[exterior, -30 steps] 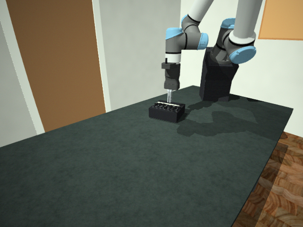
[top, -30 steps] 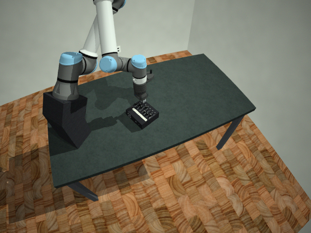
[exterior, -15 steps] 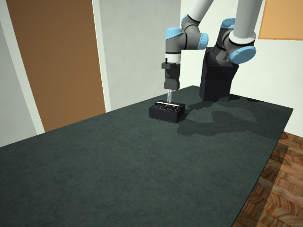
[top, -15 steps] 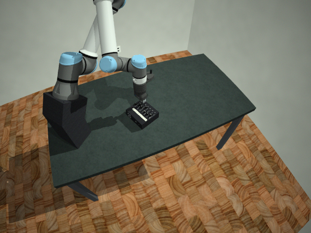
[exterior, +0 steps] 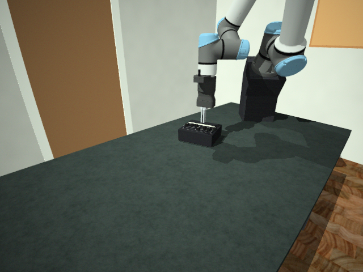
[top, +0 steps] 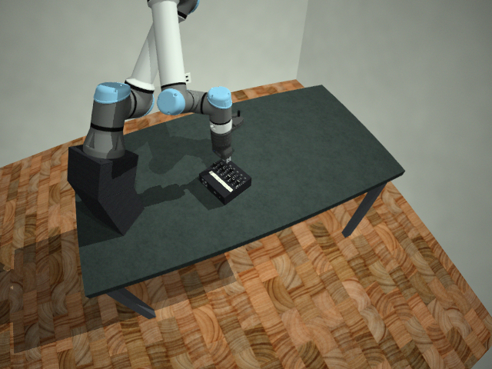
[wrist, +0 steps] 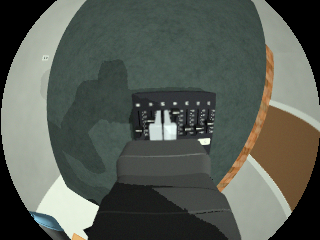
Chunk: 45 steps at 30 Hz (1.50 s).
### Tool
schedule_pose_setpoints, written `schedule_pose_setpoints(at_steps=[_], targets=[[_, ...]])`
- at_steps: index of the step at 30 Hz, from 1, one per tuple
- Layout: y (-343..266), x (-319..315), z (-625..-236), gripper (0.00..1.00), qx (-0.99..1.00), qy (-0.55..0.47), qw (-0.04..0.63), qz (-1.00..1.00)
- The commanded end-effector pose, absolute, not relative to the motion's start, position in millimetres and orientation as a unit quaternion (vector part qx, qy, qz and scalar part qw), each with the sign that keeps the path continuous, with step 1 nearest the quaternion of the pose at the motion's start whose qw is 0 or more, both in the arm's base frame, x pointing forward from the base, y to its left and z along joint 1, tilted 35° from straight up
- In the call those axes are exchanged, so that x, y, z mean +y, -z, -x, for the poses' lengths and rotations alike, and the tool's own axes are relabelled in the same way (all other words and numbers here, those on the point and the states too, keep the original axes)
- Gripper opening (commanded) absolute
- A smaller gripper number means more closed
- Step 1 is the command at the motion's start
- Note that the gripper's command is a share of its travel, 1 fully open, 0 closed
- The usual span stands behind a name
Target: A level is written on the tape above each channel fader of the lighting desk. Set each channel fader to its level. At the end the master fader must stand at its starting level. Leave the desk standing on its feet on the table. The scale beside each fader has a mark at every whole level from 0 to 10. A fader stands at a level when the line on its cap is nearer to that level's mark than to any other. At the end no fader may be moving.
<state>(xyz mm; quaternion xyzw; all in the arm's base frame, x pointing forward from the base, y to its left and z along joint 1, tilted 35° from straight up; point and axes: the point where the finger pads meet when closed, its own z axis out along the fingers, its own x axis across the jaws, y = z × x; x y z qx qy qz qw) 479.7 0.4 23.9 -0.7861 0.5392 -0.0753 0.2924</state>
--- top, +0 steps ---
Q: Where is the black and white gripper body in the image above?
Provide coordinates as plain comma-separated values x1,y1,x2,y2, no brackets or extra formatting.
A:
210,110,244,160

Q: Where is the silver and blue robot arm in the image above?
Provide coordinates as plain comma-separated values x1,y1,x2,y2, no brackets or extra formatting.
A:
83,0,232,159

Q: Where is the black lighting desk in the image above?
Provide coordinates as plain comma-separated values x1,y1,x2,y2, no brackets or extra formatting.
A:
199,159,251,205

